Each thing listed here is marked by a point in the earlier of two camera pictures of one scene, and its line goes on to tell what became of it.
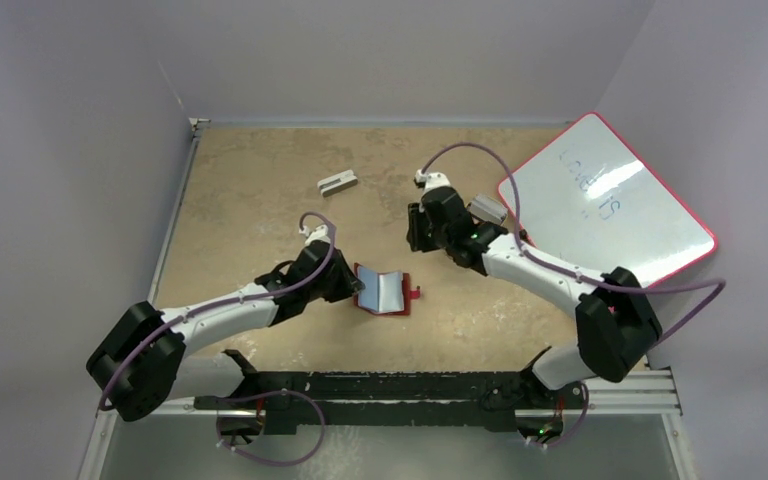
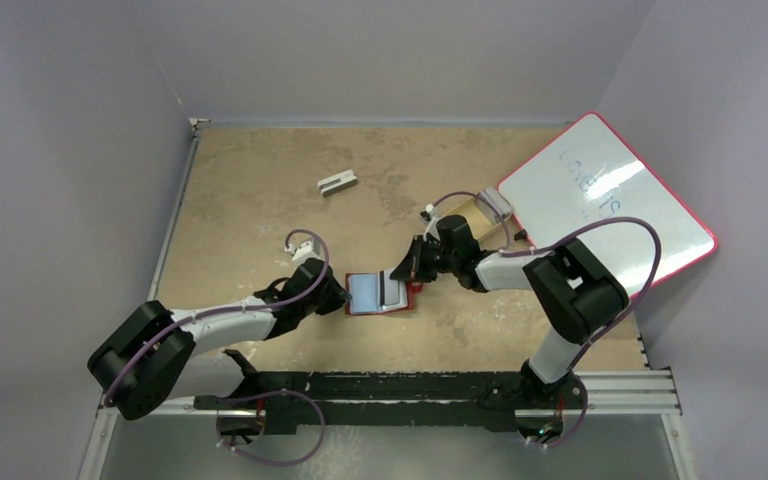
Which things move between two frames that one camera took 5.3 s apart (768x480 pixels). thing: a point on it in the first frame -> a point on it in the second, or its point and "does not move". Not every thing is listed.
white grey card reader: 337,182 does not move
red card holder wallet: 387,293 does not move
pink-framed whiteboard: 592,203 does not move
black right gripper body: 417,228 -> 417,259
